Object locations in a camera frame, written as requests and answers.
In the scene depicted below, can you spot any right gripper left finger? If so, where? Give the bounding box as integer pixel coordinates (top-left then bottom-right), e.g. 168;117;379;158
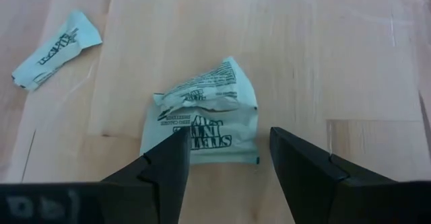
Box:
0;126;192;224

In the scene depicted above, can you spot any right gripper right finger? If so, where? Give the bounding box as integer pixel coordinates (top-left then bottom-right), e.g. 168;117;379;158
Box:
269;126;431;224

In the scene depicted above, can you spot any pale green sweetener packet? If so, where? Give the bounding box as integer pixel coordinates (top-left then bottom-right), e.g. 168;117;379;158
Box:
139;106;260;165
11;10;103;92
153;56;259;120

